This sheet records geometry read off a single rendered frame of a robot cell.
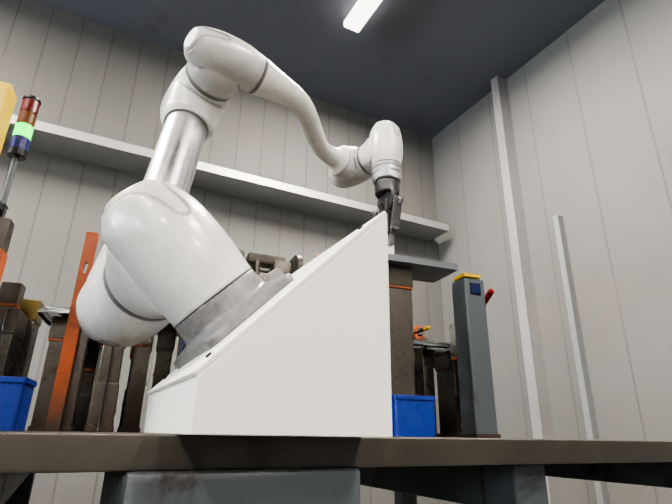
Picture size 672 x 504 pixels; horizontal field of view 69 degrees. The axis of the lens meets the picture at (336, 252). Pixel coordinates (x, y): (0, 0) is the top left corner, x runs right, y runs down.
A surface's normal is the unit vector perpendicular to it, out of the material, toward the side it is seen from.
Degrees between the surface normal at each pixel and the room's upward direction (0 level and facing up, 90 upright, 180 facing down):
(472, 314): 90
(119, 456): 90
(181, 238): 94
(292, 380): 90
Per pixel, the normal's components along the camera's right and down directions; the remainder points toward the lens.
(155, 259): -0.06, 0.07
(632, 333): -0.89, -0.18
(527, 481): 0.47, -0.30
